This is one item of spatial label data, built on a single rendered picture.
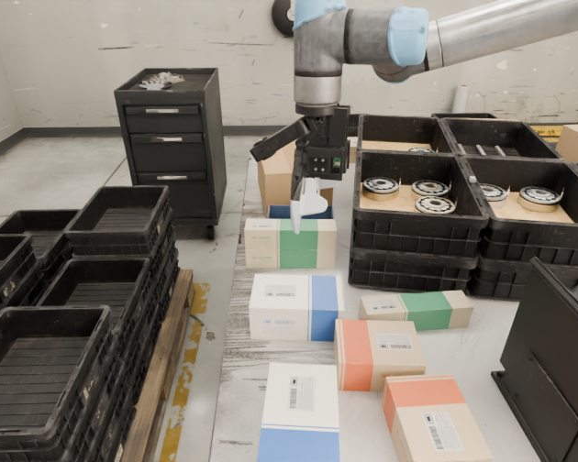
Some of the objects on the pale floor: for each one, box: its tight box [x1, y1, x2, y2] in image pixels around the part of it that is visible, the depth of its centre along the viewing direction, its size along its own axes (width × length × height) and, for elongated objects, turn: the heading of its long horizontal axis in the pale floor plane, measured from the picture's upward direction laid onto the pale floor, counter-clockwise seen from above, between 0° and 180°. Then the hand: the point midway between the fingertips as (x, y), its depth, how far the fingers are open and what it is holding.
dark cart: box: [113, 68, 228, 239], centre depth 263 cm, size 60×45×90 cm
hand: (304, 217), depth 79 cm, fingers open, 14 cm apart
